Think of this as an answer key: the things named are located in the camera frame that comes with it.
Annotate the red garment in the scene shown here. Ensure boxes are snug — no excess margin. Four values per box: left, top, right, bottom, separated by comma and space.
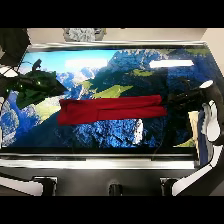
56, 94, 169, 127

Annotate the cream garment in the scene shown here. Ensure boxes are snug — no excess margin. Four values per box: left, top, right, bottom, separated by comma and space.
187, 110, 201, 148

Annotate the grey garment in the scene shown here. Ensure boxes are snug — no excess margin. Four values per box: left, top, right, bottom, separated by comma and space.
62, 28, 107, 43

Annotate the blue garment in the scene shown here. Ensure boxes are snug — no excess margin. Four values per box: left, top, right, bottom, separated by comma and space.
196, 109, 210, 167

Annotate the silver frame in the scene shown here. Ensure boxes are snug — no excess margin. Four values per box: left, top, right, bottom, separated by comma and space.
0, 39, 224, 197

